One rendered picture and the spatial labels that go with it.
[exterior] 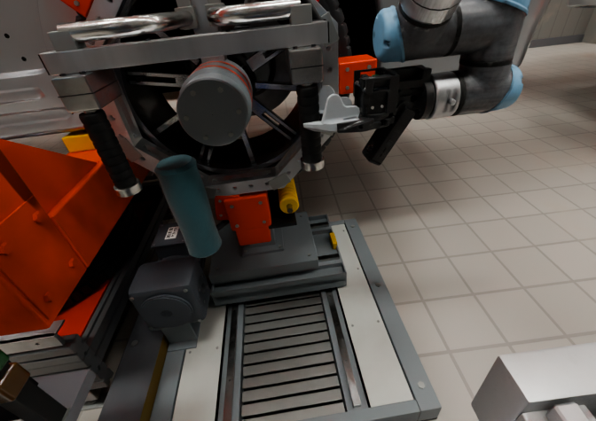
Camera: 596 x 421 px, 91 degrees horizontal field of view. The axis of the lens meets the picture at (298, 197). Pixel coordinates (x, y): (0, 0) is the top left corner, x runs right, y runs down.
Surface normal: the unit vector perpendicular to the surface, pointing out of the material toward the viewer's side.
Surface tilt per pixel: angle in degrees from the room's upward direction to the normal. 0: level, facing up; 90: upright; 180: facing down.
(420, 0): 116
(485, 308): 0
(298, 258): 0
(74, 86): 90
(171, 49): 90
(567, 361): 0
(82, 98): 90
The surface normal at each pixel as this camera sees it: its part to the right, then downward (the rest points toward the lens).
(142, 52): 0.11, 0.55
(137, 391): -0.09, -0.82
